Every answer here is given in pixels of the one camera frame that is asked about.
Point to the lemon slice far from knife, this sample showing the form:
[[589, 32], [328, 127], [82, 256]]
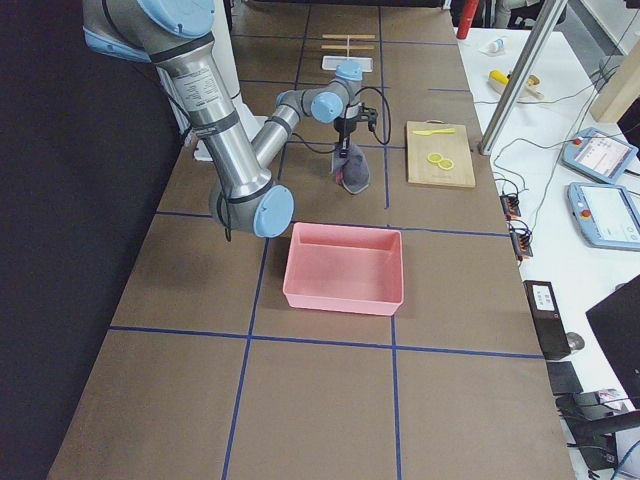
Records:
[[446, 164]]

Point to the teach pendant near bin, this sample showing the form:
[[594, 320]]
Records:
[[598, 156]]

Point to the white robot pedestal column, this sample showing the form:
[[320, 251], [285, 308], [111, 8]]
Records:
[[235, 100]]

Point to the lemon slice near knife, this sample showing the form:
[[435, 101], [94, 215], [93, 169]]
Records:
[[434, 158]]

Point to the wooden cutting board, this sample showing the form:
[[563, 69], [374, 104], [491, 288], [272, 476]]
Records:
[[454, 146]]

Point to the red bottle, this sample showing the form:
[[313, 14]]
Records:
[[467, 13]]

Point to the yellow plastic knife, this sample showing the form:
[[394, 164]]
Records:
[[430, 132]]

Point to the pink plastic bin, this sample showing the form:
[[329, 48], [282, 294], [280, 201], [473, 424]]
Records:
[[345, 269]]

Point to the aluminium frame post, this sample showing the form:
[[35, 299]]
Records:
[[538, 36]]

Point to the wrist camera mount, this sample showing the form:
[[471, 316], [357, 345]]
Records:
[[369, 115]]

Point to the black power box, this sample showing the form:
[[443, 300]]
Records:
[[546, 319]]

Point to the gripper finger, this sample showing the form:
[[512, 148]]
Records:
[[342, 148]]

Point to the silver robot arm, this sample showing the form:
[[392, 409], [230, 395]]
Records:
[[178, 37]]

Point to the grey cleaning cloth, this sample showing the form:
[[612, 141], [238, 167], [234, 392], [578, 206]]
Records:
[[352, 171]]

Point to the teach pendant near dustpan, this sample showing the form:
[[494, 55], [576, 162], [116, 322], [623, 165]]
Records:
[[605, 215]]

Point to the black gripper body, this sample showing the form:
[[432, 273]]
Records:
[[346, 127]]

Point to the white towel rack stand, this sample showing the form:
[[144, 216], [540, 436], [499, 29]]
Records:
[[338, 48]]

